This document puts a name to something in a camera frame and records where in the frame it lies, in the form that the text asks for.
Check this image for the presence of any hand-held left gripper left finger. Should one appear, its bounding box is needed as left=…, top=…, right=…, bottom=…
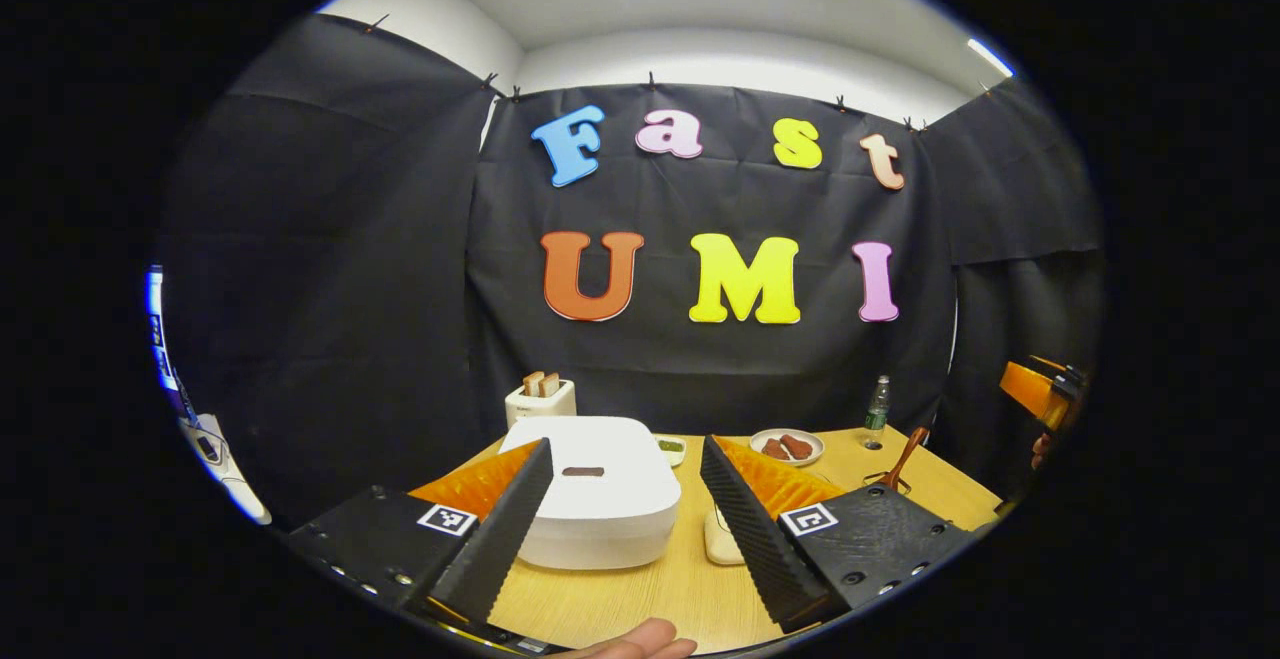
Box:
left=288, top=438, right=554, bottom=626

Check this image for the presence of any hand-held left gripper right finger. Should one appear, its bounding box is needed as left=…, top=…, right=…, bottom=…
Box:
left=700, top=434, right=976, bottom=634

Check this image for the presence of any white rice cooker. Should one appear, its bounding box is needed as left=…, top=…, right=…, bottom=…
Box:
left=497, top=416, right=683, bottom=571

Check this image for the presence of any brown wooden spoon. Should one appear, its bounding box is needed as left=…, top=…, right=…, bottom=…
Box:
left=880, top=427, right=931, bottom=490

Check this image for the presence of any round white plate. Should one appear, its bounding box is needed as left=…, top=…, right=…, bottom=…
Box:
left=750, top=427, right=826, bottom=468

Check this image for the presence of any white toaster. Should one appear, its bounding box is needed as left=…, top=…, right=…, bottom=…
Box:
left=505, top=371, right=578, bottom=430

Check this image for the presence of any clear water bottle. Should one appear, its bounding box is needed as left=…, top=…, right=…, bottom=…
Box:
left=865, top=375, right=892, bottom=445

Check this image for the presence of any white side table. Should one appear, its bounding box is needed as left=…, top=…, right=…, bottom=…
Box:
left=178, top=414, right=273, bottom=526

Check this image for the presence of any black backdrop cloth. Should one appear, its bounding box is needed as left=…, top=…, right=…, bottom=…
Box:
left=160, top=14, right=1106, bottom=530

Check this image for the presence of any ceiling light panel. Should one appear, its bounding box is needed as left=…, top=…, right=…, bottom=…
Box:
left=967, top=37, right=1015, bottom=78

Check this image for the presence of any computer monitor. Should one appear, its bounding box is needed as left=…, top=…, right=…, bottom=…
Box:
left=147, top=267, right=187, bottom=420

